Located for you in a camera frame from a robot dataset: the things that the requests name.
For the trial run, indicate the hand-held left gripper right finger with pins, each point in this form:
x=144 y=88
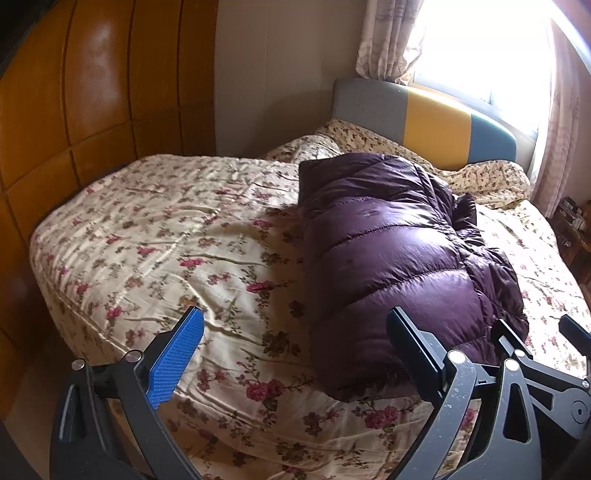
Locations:
x=411 y=350

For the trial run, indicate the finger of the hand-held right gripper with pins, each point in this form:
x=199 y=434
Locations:
x=577 y=334
x=554 y=387

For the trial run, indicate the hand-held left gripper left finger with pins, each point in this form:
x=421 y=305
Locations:
x=178 y=355

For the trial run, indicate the purple down jacket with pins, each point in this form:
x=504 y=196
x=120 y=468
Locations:
x=388 y=249

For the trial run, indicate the cluttered wooden desk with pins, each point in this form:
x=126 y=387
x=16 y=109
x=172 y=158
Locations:
x=575 y=226

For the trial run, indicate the floral bed quilt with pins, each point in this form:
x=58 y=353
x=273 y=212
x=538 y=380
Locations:
x=161 y=240

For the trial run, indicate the long floral curtain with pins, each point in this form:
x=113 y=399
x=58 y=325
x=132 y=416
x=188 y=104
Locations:
x=563 y=138

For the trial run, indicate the grey yellow blue headboard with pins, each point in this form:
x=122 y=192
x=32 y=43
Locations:
x=438 y=122

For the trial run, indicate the wooden wardrobe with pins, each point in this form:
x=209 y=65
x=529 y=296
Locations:
x=92 y=115

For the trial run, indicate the window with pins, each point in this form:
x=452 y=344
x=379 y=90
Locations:
x=485 y=50

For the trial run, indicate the short floral curtain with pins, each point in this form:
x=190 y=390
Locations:
x=390 y=37

